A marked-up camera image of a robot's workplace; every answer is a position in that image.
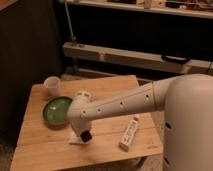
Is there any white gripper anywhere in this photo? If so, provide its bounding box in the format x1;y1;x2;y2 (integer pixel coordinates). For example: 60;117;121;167
70;91;91;135

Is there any black eraser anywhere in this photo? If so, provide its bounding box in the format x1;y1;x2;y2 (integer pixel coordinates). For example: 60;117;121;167
81;131;92;142

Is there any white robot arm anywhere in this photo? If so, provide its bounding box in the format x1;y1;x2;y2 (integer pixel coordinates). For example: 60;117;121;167
68;74;213;171

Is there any white sponge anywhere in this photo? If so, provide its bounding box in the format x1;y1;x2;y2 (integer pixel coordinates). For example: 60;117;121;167
69;131;92;145

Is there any green plate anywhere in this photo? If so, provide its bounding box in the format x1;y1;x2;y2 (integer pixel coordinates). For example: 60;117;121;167
42;96;72;127

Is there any white plastic cup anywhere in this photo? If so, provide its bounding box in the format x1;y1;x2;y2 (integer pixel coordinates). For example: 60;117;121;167
44;76;61;97

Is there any wooden table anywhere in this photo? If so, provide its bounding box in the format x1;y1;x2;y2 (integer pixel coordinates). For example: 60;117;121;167
10;84;163;171

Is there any white remote control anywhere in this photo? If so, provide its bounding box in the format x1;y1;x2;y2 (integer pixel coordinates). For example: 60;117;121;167
119;116;139;151

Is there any metal pole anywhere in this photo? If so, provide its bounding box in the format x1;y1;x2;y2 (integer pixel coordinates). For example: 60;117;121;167
64;0;77;46

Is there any black handle object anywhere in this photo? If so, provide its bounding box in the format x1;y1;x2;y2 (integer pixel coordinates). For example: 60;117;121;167
161;55;190;64

